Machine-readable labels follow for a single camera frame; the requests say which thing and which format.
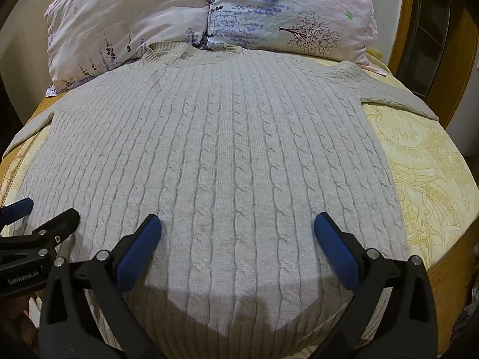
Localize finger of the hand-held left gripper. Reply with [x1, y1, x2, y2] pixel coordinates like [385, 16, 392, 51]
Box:
[0, 197, 35, 229]
[0, 209, 81, 255]

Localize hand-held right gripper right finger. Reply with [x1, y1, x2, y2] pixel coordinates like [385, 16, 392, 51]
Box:
[313, 212, 438, 359]

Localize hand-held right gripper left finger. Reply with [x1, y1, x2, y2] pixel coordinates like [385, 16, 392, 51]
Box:
[39, 213, 162, 359]

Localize grey cable-knit sweater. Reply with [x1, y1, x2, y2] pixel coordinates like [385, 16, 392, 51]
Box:
[0, 41, 440, 352]

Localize pink floral pillow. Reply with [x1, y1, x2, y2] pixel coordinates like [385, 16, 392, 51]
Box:
[44, 0, 210, 98]

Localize dark glass wooden cabinet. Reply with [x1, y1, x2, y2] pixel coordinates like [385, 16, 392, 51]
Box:
[397, 0, 479, 128]

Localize wooden shelf unit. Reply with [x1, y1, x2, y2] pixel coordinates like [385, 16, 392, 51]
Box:
[387, 0, 417, 79]

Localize blue floral pillow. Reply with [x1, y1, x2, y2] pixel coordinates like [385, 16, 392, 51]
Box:
[206, 0, 378, 72]

